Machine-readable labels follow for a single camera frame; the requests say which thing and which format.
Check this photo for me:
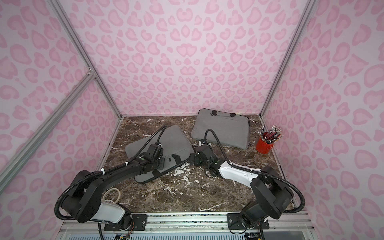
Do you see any grey laptop bag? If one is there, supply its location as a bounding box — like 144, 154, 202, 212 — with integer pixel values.
191, 109, 250, 150
135, 125, 194, 184

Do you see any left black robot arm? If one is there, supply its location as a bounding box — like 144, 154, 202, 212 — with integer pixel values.
54, 144, 164, 228

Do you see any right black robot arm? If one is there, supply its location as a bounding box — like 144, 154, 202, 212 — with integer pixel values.
189, 145, 294, 229

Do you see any red pen cup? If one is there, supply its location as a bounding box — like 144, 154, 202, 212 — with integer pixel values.
256, 137, 274, 154

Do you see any pens bundle in cup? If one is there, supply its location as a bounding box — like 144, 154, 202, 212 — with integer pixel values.
259, 125, 283, 145

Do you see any beige coiled cable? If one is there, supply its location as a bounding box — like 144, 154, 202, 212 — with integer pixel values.
101, 187, 122, 204

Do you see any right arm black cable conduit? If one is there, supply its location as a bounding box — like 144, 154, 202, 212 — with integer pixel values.
203, 128, 306, 214

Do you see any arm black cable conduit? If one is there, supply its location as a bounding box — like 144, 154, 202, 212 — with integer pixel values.
53, 125, 168, 221
203, 128, 306, 214

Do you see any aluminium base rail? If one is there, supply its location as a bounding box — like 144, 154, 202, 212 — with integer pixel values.
56, 211, 318, 240

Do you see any aluminium frame brace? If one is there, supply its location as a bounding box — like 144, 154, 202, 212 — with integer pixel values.
1, 71, 95, 193

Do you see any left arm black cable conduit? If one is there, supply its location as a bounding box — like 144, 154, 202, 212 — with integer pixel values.
53, 125, 168, 221

